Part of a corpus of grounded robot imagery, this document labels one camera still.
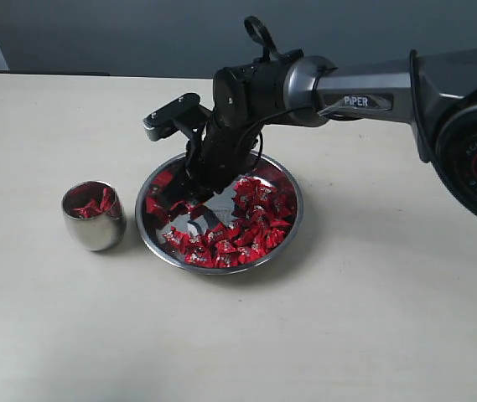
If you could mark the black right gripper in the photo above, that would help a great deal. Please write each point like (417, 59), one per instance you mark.
(215, 159)

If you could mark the red candy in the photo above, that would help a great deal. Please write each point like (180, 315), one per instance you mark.
(245, 189)
(87, 211)
(181, 207)
(199, 256)
(247, 254)

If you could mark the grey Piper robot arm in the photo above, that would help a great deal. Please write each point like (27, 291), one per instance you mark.
(435, 95)

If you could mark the round steel plate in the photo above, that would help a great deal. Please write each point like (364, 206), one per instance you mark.
(270, 221)

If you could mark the steel cup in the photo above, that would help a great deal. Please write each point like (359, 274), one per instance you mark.
(103, 231)

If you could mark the red wrapped candy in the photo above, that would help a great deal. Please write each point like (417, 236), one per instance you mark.
(247, 254)
(245, 189)
(199, 256)

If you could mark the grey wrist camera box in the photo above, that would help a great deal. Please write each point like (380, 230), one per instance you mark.
(184, 114)

